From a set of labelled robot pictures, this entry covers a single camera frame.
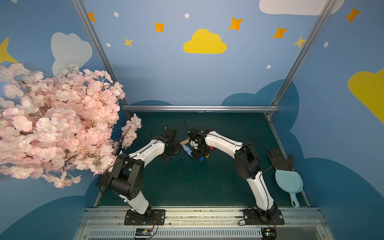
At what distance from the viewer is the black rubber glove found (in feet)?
3.05

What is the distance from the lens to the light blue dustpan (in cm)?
85

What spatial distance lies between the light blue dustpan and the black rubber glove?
1.1 inches
